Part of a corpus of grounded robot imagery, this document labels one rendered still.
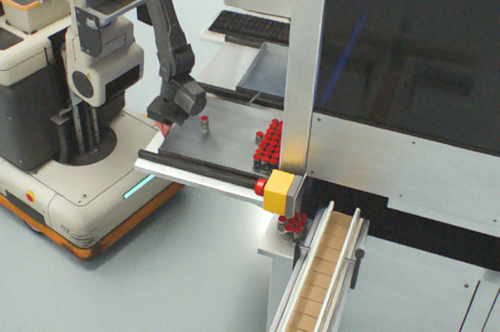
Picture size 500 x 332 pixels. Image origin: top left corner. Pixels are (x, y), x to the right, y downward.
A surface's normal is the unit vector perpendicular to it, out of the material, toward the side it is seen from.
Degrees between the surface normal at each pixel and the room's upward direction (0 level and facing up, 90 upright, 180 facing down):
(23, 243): 0
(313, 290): 0
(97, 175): 0
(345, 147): 90
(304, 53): 90
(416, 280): 90
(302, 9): 90
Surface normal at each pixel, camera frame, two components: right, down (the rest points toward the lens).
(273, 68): 0.03, -0.76
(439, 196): -0.34, 0.60
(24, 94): 0.80, 0.41
